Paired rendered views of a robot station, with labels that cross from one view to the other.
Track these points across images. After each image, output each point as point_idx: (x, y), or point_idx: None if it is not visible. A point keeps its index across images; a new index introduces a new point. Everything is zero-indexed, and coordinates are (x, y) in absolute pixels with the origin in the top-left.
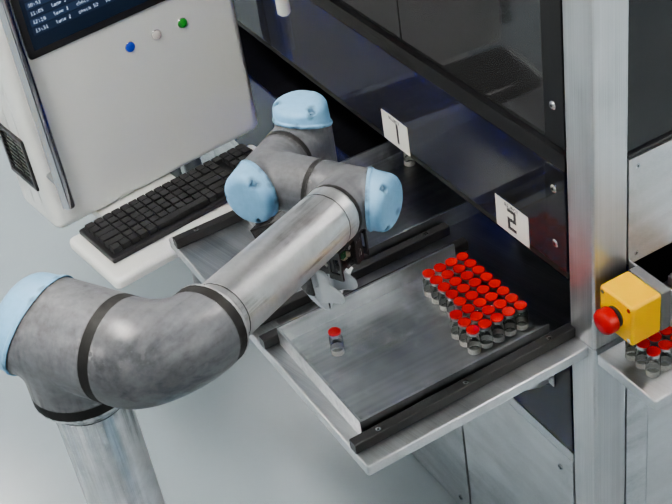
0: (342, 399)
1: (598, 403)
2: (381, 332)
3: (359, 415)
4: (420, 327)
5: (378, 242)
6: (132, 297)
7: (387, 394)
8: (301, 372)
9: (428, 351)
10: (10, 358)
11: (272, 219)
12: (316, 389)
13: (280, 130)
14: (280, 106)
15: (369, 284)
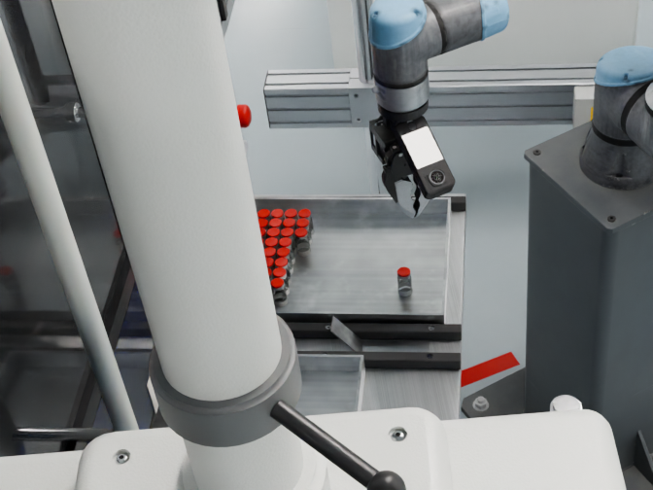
0: (447, 221)
1: None
2: (355, 290)
3: (437, 229)
4: (322, 276)
5: None
6: None
7: (402, 234)
8: (449, 293)
9: (338, 252)
10: None
11: (434, 159)
12: (450, 270)
13: (429, 7)
14: (415, 5)
15: (328, 312)
